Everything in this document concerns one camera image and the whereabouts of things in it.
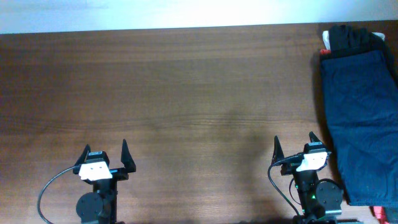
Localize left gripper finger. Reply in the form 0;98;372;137
121;139;136;173
75;144;91;166

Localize navy blue shorts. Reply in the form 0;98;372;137
320;50;397;207

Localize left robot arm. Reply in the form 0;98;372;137
73;139;136;224

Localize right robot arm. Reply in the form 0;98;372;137
267;132;343;224

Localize red cloth in pile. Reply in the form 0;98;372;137
320;49;331;55

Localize red item at bottom right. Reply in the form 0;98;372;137
371;206;389;224

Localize black garment in pile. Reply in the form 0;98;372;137
320;25;397;83

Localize white cloth in pile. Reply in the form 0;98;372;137
322;30;331;50

